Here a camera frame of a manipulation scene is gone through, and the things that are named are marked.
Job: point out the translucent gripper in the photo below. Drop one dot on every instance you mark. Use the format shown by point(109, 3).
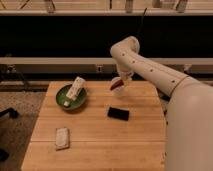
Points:
point(125, 74)

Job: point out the red pepper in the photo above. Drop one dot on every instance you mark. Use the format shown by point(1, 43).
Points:
point(117, 84)

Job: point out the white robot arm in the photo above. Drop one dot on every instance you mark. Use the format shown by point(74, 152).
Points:
point(189, 129)

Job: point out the black rectangular block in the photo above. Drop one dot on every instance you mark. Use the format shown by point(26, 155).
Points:
point(118, 113)

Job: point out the white tube package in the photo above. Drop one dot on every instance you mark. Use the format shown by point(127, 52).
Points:
point(75, 89)

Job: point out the wooden cutting board table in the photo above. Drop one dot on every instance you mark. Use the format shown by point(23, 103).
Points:
point(99, 142)

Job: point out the green bowl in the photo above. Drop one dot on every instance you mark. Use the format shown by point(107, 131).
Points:
point(67, 102)

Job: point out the white wrapped packet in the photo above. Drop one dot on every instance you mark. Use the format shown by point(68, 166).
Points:
point(62, 138)

